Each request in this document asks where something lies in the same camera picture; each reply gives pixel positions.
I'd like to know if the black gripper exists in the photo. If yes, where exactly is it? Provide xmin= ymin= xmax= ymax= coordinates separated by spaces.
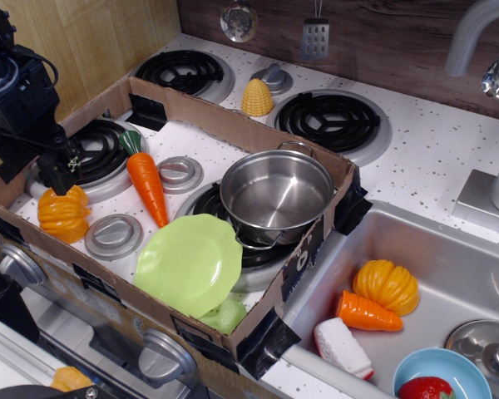
xmin=0 ymin=121 xmax=82 ymax=195

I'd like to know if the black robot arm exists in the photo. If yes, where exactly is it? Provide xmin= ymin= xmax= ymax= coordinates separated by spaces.
xmin=0 ymin=9 xmax=80 ymax=195

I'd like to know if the light green plastic plate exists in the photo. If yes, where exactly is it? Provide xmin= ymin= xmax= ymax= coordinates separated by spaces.
xmin=134 ymin=214 xmax=243 ymax=318

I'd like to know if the green toy vegetable under plate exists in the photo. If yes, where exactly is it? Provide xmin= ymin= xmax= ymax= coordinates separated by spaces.
xmin=199 ymin=298 xmax=247 ymax=335

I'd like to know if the orange toy carrot piece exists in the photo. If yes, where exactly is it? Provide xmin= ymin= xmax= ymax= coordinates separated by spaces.
xmin=335 ymin=290 xmax=403 ymax=332

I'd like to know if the front left black burner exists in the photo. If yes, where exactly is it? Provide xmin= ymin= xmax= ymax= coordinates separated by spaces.
xmin=72 ymin=117 xmax=138 ymax=204

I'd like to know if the black burner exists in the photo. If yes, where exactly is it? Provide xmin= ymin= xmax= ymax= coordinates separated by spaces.
xmin=266 ymin=89 xmax=393 ymax=167
xmin=175 ymin=180 xmax=296 ymax=293
xmin=72 ymin=117 xmax=138 ymax=204
xmin=129 ymin=50 xmax=235 ymax=104

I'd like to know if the orange toy pumpkin in fence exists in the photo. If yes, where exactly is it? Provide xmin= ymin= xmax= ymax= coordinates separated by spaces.
xmin=37 ymin=185 xmax=91 ymax=244

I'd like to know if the silver stove knob lower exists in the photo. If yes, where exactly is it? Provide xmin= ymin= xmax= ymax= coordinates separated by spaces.
xmin=85 ymin=214 xmax=144 ymax=261

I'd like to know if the silver stove knob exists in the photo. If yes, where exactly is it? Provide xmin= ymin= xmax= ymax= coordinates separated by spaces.
xmin=157 ymin=156 xmax=204 ymax=195
xmin=85 ymin=214 xmax=144 ymax=261
xmin=251 ymin=63 xmax=294 ymax=96

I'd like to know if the silver front panel knob left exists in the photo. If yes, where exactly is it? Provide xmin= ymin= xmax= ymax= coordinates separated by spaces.
xmin=0 ymin=244 xmax=47 ymax=288

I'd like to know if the silver panel knob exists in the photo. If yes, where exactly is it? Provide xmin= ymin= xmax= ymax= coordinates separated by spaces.
xmin=0 ymin=244 xmax=47 ymax=288
xmin=138 ymin=328 xmax=198 ymax=388

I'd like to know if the silver stove knob upper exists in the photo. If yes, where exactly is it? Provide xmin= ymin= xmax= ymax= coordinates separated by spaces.
xmin=157 ymin=156 xmax=204 ymax=195

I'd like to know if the brown cardboard fence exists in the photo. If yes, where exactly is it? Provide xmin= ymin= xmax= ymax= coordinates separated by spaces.
xmin=0 ymin=77 xmax=355 ymax=378

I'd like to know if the back left black burner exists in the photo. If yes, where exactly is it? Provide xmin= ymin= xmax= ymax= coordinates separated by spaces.
xmin=129 ymin=50 xmax=235 ymax=104

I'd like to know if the yellow toy corn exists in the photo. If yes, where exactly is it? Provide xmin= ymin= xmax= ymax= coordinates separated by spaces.
xmin=241 ymin=78 xmax=274 ymax=116

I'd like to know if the stainless steel pot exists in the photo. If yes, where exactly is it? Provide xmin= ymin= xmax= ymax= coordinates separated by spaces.
xmin=220 ymin=147 xmax=335 ymax=251

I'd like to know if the silver front panel knob right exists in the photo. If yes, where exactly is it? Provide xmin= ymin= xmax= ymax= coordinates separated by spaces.
xmin=138 ymin=328 xmax=198 ymax=388

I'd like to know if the hanging metal strainer ladle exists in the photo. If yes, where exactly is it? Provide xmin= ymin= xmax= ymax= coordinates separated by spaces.
xmin=220 ymin=1 xmax=258 ymax=43

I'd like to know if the front right black burner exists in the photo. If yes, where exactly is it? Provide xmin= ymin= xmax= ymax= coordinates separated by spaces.
xmin=175 ymin=180 xmax=296 ymax=293

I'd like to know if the silver stove knob back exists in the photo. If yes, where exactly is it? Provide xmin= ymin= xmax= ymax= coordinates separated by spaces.
xmin=251 ymin=63 xmax=294 ymax=96

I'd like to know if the back right black burner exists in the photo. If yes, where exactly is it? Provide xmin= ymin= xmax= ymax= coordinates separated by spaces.
xmin=266 ymin=89 xmax=393 ymax=167

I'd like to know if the hanging metal spatula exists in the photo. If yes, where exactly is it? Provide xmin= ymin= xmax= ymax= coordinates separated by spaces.
xmin=300 ymin=1 xmax=330 ymax=61

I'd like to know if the white red toy cheese wedge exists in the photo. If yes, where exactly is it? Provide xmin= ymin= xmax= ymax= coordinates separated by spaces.
xmin=313 ymin=318 xmax=374 ymax=380

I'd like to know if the orange toy pumpkin in sink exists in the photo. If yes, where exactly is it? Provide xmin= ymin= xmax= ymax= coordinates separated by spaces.
xmin=353 ymin=259 xmax=420 ymax=316

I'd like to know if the silver sink basin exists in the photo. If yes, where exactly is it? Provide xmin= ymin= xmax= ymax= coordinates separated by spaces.
xmin=283 ymin=202 xmax=499 ymax=398

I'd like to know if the silver faucet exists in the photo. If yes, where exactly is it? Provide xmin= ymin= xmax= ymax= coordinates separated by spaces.
xmin=445 ymin=1 xmax=499 ymax=232

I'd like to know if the red toy strawberry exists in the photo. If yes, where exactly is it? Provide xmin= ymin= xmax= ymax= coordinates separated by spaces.
xmin=398 ymin=377 xmax=457 ymax=399

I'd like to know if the light blue bowl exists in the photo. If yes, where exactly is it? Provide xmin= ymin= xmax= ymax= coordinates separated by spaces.
xmin=393 ymin=347 xmax=492 ymax=398

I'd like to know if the silver sink drain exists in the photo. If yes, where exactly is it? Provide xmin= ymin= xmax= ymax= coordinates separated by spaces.
xmin=444 ymin=319 xmax=499 ymax=398

